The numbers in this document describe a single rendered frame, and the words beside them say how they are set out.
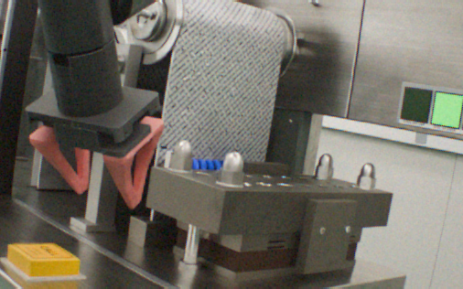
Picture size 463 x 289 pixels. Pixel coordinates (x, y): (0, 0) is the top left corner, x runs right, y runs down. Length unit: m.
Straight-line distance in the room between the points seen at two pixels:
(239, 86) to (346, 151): 2.99
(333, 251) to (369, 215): 0.12
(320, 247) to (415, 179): 2.82
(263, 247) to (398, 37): 0.44
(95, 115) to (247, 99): 0.61
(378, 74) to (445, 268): 2.63
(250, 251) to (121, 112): 0.44
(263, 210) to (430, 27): 0.43
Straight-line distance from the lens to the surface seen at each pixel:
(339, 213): 1.00
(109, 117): 0.53
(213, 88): 1.06
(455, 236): 3.66
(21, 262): 0.81
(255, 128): 1.14
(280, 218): 0.93
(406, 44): 1.13
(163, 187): 0.94
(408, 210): 3.81
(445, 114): 1.06
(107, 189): 1.07
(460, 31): 1.08
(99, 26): 0.51
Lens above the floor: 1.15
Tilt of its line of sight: 4 degrees down
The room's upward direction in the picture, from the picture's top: 9 degrees clockwise
